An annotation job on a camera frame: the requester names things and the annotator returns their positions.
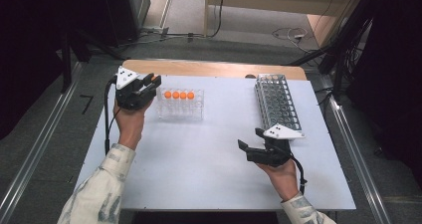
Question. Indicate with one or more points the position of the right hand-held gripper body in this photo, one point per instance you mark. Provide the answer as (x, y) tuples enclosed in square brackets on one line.
[(272, 154)]

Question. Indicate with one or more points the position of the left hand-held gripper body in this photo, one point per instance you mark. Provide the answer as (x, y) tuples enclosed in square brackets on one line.
[(131, 98)]

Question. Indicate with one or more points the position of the metal tube rack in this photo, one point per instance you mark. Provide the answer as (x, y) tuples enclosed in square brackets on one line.
[(275, 98)]

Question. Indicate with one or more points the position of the clear acrylic tube rack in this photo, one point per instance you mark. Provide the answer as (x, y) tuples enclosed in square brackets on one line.
[(180, 116)]

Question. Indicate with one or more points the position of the person's right hand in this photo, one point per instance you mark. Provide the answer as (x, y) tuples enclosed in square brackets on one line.
[(285, 180)]

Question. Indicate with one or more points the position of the person's left hand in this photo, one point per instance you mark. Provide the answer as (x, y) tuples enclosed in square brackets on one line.
[(131, 127)]

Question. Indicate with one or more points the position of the white work board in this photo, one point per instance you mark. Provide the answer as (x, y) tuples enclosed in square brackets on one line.
[(205, 171)]

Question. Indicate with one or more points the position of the wooden table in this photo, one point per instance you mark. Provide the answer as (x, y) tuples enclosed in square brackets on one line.
[(199, 68)]

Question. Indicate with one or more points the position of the dark table grommet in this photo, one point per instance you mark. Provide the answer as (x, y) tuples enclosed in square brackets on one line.
[(250, 76)]

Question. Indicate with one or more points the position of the black cabinet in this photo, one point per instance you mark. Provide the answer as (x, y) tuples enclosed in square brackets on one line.
[(122, 11)]

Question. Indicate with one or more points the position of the black metal stand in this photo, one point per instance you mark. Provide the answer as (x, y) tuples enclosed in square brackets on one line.
[(66, 61)]

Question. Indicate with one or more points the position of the metal floor track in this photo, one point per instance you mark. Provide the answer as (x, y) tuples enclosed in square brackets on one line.
[(167, 5)]

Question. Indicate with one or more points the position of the dark curtain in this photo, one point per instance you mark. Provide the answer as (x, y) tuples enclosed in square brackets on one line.
[(30, 51), (394, 68)]

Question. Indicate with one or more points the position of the black tripod stand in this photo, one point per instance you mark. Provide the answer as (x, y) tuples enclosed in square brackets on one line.
[(338, 44)]

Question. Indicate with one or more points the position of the light wooden panel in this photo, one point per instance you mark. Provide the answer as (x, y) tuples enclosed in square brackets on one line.
[(320, 28)]

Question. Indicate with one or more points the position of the metal floor rail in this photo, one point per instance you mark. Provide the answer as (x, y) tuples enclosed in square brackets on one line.
[(351, 157), (40, 144)]

